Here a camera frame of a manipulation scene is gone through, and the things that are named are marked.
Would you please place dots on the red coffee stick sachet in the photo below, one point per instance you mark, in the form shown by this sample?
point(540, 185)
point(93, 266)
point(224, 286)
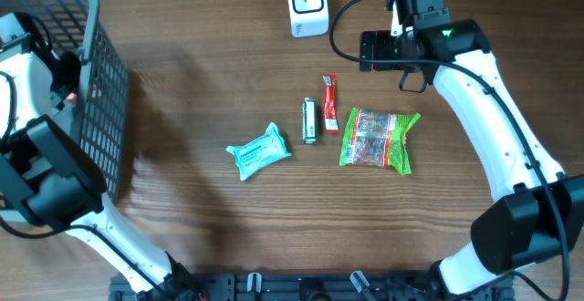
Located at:
point(329, 110)

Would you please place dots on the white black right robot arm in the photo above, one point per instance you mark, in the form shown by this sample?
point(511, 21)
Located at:
point(537, 213)

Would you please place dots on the orange snack packet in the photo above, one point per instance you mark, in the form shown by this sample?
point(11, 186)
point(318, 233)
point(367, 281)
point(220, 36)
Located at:
point(72, 99)

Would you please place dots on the teal tissue pack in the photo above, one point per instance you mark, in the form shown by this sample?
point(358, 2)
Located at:
point(260, 152)

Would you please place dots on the green candy bag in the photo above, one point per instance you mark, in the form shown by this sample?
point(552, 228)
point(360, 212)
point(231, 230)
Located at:
point(374, 138)

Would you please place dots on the white barcode scanner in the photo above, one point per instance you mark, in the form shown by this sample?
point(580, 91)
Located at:
point(308, 17)

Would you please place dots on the green white gum pack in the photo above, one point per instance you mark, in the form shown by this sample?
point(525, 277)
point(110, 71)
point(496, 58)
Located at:
point(310, 126)

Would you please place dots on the grey plastic shopping basket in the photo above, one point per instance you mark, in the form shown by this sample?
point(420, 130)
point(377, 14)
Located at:
point(99, 116)

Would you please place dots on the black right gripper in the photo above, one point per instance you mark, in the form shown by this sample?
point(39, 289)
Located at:
point(380, 40)

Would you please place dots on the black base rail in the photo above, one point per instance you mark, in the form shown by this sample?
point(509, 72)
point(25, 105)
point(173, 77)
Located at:
point(394, 286)

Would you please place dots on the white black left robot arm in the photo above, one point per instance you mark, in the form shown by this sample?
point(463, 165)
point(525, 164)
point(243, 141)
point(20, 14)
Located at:
point(51, 181)

